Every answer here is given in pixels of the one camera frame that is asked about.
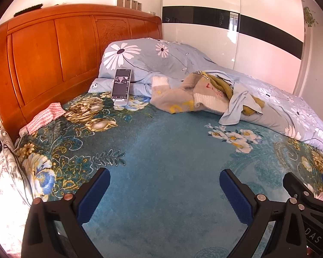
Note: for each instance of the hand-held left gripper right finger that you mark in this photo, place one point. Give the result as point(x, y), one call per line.
point(236, 196)

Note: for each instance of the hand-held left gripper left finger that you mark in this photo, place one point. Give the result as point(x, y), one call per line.
point(93, 193)

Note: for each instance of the light blue long-sleeve shirt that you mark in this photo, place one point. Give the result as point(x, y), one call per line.
point(234, 107)

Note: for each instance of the teal floral blanket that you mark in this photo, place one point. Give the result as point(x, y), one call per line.
point(164, 145)

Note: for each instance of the white floral bedding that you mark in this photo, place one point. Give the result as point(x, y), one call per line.
point(2, 193)

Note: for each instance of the pink striped cloth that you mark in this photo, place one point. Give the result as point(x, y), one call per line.
point(44, 117)

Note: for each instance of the white phone stand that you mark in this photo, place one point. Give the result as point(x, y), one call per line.
point(121, 102)

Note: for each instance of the olive green fuzzy sweater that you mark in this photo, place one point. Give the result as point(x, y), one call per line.
point(223, 86)

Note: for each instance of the smartphone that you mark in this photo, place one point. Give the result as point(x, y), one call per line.
point(121, 83)

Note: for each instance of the beige knit sweater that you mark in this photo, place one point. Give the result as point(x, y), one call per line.
point(172, 96)

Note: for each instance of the light blue daisy duvet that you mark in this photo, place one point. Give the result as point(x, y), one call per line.
point(161, 59)

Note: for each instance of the white wardrobe with black stripe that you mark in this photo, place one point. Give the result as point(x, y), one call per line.
point(204, 45)

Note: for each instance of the dark brush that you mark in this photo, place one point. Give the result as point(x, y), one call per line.
point(28, 9)

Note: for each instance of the plant wall sticker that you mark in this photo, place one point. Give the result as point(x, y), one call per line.
point(310, 16)

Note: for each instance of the wall switch panel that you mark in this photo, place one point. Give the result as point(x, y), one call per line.
point(129, 3)

